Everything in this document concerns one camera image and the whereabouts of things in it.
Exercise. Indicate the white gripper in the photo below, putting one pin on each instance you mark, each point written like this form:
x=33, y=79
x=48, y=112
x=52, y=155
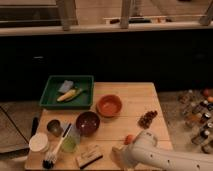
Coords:
x=117, y=157

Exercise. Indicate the orange apple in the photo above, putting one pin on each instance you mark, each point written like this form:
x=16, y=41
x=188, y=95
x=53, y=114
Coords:
x=128, y=139

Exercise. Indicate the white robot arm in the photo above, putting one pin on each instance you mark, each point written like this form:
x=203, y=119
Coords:
x=143, y=149

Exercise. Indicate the dark maroon bowl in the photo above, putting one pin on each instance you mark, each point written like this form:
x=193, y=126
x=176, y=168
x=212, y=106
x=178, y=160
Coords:
x=87, y=123

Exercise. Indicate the orange red bowl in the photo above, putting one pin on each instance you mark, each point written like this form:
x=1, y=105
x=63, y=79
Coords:
x=109, y=106

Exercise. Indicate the wooden block eraser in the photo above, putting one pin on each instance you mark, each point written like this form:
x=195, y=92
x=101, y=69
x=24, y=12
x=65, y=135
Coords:
x=90, y=155

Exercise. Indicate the bunch of dark grapes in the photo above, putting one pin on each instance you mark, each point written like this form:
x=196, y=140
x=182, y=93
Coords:
x=146, y=120

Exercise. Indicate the small metal cup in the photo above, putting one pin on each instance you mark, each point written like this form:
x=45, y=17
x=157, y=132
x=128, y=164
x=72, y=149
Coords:
x=54, y=127

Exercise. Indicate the white round container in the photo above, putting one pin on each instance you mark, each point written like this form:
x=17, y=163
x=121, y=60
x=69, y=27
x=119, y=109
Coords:
x=39, y=142

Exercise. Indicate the green plastic tray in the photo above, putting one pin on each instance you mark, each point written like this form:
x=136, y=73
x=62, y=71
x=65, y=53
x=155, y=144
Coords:
x=83, y=98

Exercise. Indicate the blue grey sponge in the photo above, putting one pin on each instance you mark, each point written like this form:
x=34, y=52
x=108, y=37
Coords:
x=66, y=86

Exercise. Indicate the spice jar rack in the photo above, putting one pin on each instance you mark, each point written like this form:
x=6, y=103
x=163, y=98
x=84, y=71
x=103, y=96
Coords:
x=196, y=117

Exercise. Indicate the white handled dish brush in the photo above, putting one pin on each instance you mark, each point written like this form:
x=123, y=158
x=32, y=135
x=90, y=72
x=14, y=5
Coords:
x=51, y=156

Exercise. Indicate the black handle beside board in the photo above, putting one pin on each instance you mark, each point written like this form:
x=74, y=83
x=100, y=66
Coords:
x=34, y=126

